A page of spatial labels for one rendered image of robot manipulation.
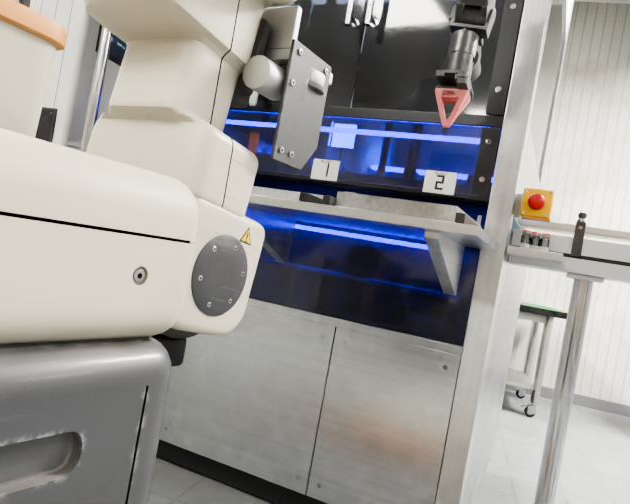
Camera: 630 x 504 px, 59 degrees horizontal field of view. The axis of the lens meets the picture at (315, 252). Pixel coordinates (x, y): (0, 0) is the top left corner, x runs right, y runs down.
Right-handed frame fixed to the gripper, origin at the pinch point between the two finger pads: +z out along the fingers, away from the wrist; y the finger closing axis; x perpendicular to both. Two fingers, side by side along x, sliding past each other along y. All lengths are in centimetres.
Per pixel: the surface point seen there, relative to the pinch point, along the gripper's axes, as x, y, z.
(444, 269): -1.8, 21.0, 26.7
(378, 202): 10.7, 0.7, 18.4
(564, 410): -33, 58, 52
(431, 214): -0.8, 0.7, 19.4
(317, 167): 44, 36, 1
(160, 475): 77, 48, 103
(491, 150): -4.8, 34.1, -8.5
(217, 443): 60, 49, 88
